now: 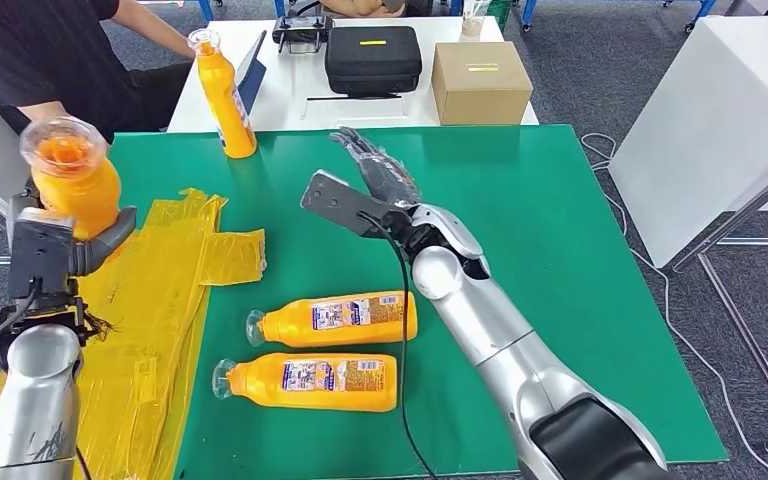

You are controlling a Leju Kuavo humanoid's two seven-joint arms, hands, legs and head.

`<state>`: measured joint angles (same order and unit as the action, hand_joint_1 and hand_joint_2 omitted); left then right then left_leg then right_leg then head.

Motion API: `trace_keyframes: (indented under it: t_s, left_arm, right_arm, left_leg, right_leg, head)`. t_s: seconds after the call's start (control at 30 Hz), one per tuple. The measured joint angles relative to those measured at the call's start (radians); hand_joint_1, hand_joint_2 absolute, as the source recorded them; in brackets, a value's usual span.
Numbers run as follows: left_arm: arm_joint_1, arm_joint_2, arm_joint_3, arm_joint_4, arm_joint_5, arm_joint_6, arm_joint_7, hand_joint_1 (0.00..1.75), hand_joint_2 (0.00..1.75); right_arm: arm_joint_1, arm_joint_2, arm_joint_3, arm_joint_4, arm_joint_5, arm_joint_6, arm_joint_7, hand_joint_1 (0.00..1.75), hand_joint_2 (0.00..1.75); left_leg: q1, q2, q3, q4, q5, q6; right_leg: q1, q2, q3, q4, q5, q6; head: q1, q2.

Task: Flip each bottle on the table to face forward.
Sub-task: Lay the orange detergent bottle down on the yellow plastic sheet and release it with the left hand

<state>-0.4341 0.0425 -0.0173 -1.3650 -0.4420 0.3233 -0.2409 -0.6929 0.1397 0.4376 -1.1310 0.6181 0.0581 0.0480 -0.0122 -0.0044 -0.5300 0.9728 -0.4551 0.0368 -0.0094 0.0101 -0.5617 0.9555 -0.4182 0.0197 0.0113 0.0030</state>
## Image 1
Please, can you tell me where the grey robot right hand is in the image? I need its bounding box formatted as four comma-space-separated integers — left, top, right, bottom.
329, 125, 423, 208

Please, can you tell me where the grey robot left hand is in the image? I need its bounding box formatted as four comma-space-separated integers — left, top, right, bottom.
4, 178, 138, 280

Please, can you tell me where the orange detergent bottle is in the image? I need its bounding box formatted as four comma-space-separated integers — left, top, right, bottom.
187, 28, 258, 160
19, 115, 124, 241
246, 290, 420, 349
211, 352, 399, 413

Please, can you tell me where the yellow taped cardboard sheet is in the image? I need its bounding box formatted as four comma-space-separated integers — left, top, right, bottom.
0, 188, 267, 480

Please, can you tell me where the black carrying case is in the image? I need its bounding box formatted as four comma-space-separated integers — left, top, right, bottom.
324, 25, 423, 99

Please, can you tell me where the brown cardboard box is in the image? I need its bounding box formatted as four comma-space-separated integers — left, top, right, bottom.
430, 41, 534, 126

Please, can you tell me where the white desk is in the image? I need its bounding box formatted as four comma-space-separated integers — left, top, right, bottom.
166, 16, 540, 134

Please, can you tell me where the tablet with dark blue cover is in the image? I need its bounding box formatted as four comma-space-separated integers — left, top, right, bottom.
234, 29, 268, 115

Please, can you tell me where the black handheld controller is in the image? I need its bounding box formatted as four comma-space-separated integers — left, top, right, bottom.
271, 15, 334, 54

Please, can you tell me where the person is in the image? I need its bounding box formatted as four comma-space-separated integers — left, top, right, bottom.
0, 0, 196, 144
320, 0, 435, 20

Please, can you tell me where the clear plastic cup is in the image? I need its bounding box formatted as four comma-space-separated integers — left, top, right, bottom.
460, 0, 493, 41

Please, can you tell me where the large white table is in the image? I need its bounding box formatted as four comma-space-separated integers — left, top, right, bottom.
607, 16, 768, 270

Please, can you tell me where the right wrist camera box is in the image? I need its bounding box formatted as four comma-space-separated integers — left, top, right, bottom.
299, 169, 418, 241

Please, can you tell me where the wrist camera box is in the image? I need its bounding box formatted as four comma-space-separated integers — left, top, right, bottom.
299, 169, 418, 241
7, 208, 79, 303

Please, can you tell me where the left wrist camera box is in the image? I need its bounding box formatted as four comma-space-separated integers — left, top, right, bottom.
7, 208, 79, 303

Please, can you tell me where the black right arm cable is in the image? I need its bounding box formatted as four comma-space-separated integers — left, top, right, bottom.
357, 211, 438, 480

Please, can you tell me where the short blue metal frame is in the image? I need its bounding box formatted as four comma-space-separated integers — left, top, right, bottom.
135, 0, 215, 24

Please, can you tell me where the long blue metal frame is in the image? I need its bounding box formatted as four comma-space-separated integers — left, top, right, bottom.
519, 0, 717, 34

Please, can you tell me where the white floor cable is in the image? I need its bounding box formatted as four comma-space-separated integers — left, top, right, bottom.
579, 132, 768, 480

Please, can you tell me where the metal table frame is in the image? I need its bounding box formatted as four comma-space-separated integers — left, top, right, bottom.
668, 148, 768, 455

